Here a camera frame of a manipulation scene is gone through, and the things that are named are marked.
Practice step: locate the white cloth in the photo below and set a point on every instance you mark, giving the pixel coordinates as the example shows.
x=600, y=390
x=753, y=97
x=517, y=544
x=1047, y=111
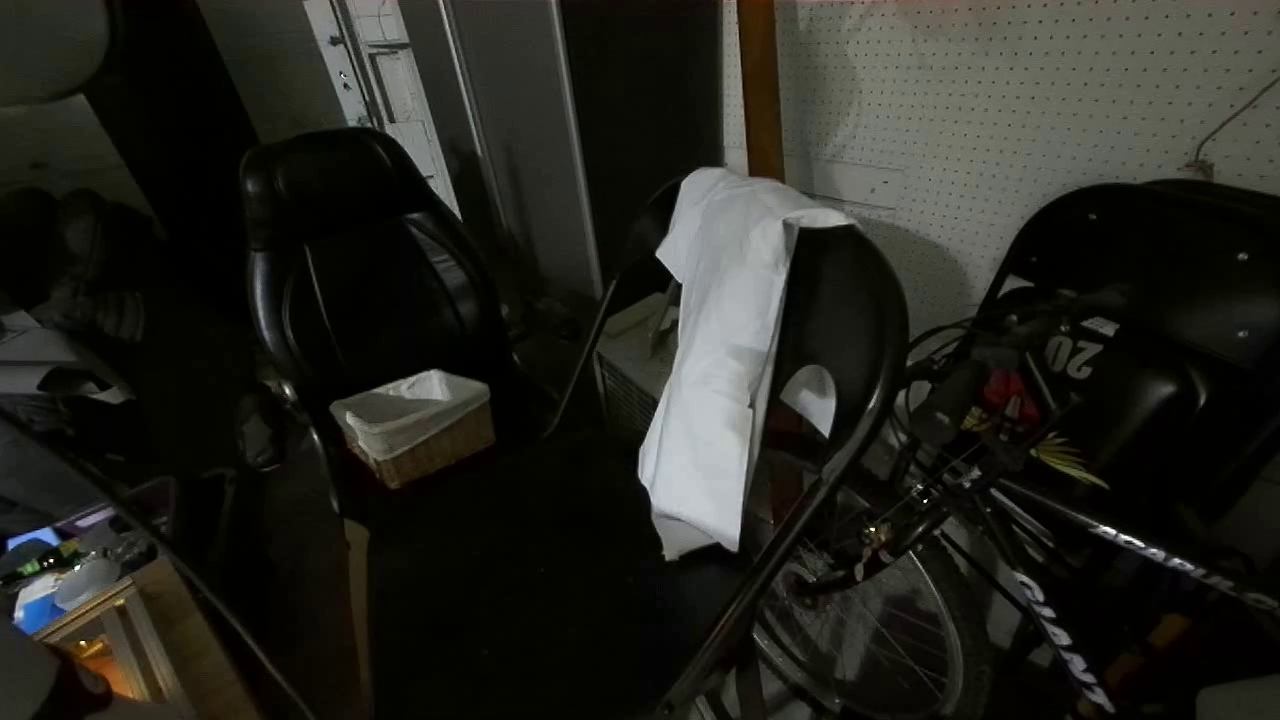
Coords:
x=730, y=250

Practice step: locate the black folding chair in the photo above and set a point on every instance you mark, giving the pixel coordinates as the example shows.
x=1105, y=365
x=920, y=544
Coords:
x=530, y=585
x=1157, y=304

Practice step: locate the black office chair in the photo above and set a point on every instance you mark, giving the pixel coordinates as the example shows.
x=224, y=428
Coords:
x=356, y=269

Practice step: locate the white lined wicker basket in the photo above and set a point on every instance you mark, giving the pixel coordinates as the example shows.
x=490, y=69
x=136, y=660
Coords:
x=416, y=424

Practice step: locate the brown wooden plank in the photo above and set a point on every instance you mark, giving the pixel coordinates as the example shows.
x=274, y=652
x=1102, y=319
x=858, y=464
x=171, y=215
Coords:
x=763, y=87

